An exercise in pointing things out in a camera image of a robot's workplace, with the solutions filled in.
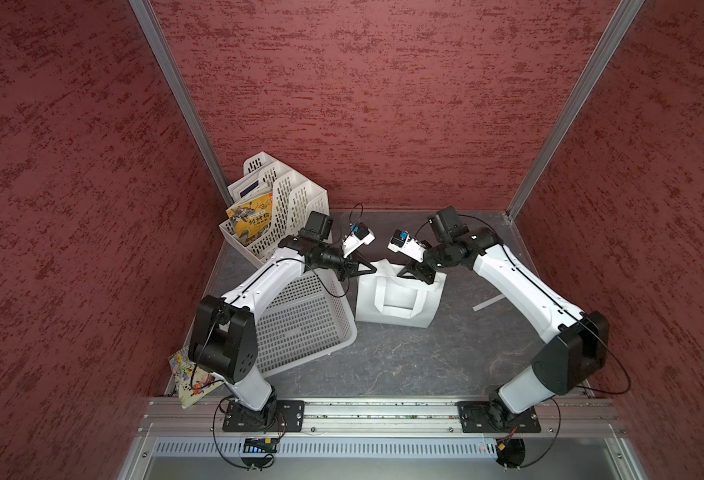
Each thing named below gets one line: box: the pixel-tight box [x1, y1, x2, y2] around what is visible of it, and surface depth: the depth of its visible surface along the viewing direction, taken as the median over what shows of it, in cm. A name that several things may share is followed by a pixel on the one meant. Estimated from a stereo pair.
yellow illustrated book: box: [226, 193, 273, 246], surface depth 97 cm
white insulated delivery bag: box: [355, 259, 447, 328], surface depth 77 cm
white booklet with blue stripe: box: [227, 177, 274, 209], surface depth 97 cm
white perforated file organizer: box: [219, 151, 330, 267], surface depth 98 cm
